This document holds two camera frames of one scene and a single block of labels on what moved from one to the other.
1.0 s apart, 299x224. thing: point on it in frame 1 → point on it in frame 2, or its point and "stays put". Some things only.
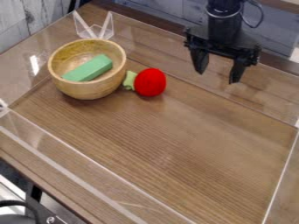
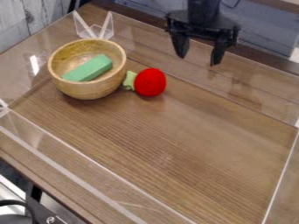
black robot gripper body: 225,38 → 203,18
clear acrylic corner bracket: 95,31 stays put
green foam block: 92,68 stays put
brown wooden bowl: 87,67 stays put
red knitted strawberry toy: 147,82 stays put
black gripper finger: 201,57 → 182,42
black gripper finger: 238,71 → 218,52
